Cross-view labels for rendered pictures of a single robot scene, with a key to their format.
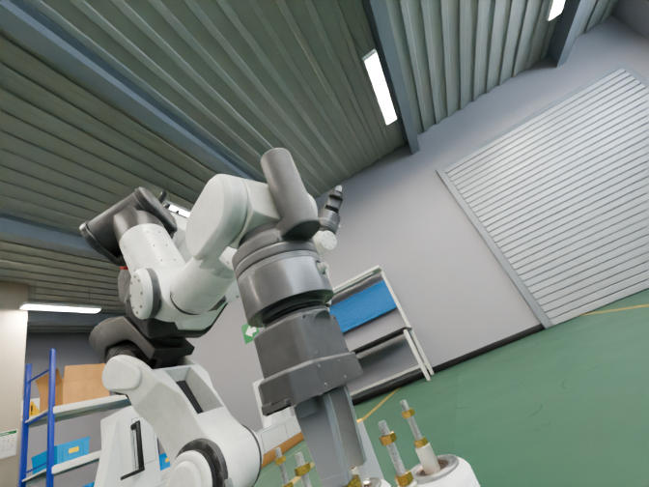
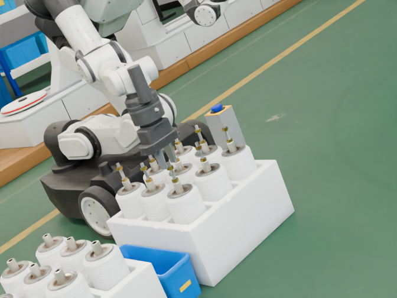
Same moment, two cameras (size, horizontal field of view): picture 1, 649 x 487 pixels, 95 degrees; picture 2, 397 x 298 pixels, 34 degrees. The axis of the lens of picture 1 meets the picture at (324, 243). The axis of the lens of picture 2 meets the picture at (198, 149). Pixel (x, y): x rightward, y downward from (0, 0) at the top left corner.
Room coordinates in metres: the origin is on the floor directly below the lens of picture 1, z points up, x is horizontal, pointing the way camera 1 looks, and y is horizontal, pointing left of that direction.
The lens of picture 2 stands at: (-1.06, -0.96, 0.88)
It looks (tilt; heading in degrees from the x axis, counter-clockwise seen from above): 18 degrees down; 34
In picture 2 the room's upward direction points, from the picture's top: 22 degrees counter-clockwise
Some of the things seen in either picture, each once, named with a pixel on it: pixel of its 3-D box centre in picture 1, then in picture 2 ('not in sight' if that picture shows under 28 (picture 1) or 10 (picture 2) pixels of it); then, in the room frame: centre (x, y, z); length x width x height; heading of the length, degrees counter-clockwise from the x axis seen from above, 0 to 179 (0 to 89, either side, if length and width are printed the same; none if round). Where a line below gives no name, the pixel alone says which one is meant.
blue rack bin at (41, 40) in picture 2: not in sight; (44, 41); (4.40, 4.06, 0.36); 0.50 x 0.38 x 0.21; 75
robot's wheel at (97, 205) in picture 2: not in sight; (101, 213); (0.53, 0.60, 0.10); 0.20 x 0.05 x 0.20; 74
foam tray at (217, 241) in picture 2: not in sight; (200, 216); (0.43, 0.13, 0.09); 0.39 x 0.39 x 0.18; 73
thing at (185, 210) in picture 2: not in sight; (192, 219); (0.28, 0.05, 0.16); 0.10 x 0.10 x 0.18
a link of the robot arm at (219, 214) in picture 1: (237, 228); (123, 78); (0.30, 0.09, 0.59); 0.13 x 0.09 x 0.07; 51
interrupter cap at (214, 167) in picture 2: not in sight; (207, 170); (0.40, 0.02, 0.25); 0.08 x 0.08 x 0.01
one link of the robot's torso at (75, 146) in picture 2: not in sight; (91, 136); (0.86, 0.79, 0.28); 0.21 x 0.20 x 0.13; 74
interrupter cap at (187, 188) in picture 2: not in sight; (179, 191); (0.28, 0.05, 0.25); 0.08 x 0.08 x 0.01
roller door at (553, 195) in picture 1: (585, 188); not in sight; (4.44, -3.98, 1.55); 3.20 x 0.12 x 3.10; 74
